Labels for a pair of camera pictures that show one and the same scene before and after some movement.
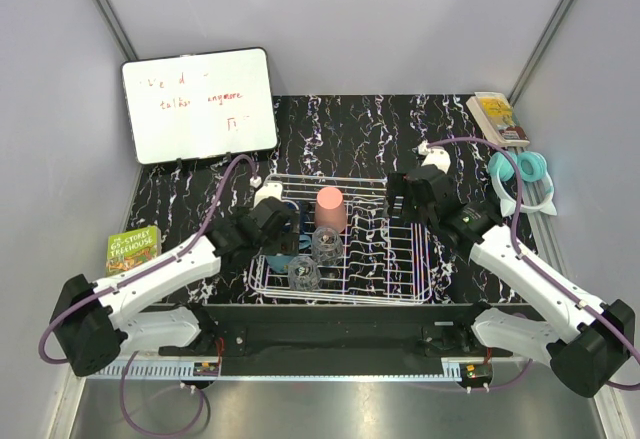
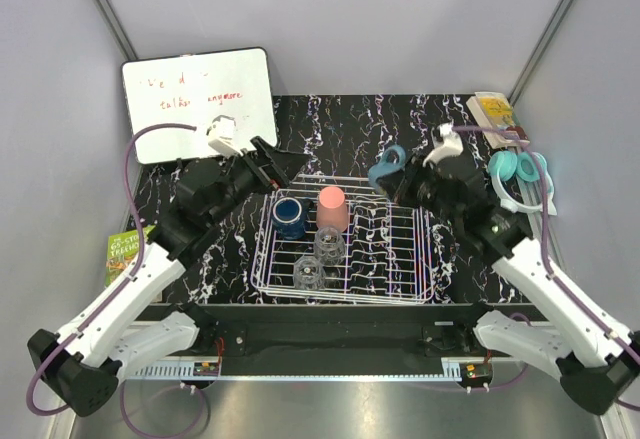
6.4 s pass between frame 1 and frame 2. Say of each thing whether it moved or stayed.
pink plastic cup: stayed
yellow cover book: stayed
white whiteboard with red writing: stayed
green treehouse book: stayed
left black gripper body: moved
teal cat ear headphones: stayed
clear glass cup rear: stayed
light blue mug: moved
